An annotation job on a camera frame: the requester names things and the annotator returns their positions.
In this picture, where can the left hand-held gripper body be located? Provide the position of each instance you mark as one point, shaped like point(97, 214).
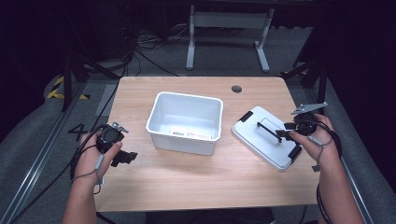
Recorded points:
point(108, 137)

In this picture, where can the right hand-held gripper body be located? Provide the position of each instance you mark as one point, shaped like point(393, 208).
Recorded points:
point(305, 123)

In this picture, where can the person's left hand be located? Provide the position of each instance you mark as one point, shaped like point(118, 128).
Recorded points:
point(92, 160)

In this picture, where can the person's right hand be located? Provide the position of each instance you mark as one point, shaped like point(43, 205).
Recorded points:
point(321, 146)

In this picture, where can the black tripod stand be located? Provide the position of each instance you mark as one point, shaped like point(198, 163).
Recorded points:
point(67, 81)
point(321, 77)

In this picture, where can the white label strip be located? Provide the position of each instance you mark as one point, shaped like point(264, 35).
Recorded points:
point(190, 134)

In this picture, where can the yellow black hazard tape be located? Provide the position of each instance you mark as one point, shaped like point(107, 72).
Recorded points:
point(55, 92)

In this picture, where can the white plastic storage box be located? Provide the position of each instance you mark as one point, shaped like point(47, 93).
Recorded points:
point(185, 112)

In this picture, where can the aluminium floor rail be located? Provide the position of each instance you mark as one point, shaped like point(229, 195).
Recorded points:
point(37, 161)
point(351, 180)

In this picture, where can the grey metal table frame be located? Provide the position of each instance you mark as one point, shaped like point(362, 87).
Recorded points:
point(229, 19)

